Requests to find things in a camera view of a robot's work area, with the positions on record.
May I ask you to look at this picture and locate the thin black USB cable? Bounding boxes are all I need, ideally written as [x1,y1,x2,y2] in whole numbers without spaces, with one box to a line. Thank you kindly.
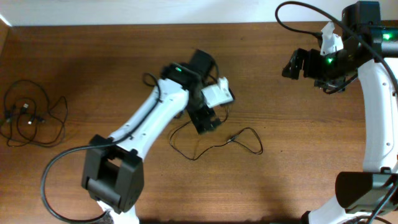
[0,80,52,148]
[169,105,264,161]

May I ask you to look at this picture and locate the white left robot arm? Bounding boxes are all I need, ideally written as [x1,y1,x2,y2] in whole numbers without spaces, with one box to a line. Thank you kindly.
[81,50,234,223]

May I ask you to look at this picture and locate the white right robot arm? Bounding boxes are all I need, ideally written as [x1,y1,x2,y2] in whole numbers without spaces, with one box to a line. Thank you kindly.
[282,1,397,223]

